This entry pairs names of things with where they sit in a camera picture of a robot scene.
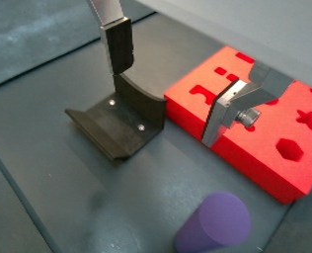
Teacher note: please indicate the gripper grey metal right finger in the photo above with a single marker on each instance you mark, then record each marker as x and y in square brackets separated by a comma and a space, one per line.
[235, 104]

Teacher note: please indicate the black curved holder stand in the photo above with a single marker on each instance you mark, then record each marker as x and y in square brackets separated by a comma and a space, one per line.
[124, 121]

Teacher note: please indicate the gripper black and silver left finger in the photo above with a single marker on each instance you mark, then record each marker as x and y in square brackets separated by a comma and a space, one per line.
[117, 33]

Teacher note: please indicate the purple foam cylinder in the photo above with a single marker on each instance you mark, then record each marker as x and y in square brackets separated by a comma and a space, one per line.
[220, 224]

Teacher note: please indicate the red shape sorter board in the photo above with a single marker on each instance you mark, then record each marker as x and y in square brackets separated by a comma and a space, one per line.
[271, 151]

